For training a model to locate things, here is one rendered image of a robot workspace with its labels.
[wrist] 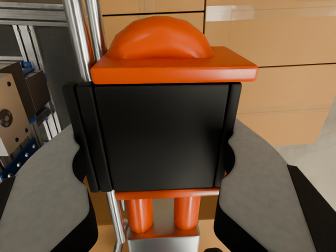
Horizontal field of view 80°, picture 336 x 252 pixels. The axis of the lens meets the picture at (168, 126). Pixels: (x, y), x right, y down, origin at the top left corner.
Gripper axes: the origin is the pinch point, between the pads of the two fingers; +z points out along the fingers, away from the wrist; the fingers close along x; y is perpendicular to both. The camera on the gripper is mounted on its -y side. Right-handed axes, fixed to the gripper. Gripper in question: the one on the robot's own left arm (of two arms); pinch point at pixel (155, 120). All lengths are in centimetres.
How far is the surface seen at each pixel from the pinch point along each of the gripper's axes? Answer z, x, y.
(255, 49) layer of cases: 67, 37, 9
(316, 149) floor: 121, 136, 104
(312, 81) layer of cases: 67, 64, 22
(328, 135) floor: 122, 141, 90
